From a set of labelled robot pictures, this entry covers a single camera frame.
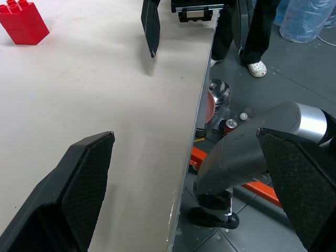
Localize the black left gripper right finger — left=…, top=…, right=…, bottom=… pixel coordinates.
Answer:
left=256, top=128, right=336, bottom=252

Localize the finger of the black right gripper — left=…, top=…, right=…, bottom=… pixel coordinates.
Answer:
left=236, top=0, right=254, bottom=56
left=140, top=0, right=162, bottom=58

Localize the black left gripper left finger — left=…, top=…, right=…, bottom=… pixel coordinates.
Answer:
left=0, top=131, right=116, bottom=252

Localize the person in black trousers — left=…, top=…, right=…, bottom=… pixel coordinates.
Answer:
left=210, top=0, right=279, bottom=78

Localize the plastic-wrapped blue bundle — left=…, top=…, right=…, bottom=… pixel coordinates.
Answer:
left=323, top=0, right=336, bottom=29
left=279, top=0, right=332, bottom=43
left=272, top=0, right=290, bottom=26

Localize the shiny steel pot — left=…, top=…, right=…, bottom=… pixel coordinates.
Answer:
left=208, top=78, right=232, bottom=110

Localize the silver robot leg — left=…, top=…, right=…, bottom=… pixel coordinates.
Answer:
left=186, top=101, right=336, bottom=230

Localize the pink round disc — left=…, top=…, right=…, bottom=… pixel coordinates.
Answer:
left=205, top=90, right=218, bottom=124

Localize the red drink can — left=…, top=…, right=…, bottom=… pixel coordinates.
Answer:
left=224, top=119, right=238, bottom=136

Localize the red toy brick block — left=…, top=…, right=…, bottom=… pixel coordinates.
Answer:
left=0, top=0, right=50, bottom=46

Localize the white floor cable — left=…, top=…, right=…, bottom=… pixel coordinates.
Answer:
left=316, top=35, right=336, bottom=47

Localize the orange metal frame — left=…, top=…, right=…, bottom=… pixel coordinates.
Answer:
left=189, top=146, right=284, bottom=209

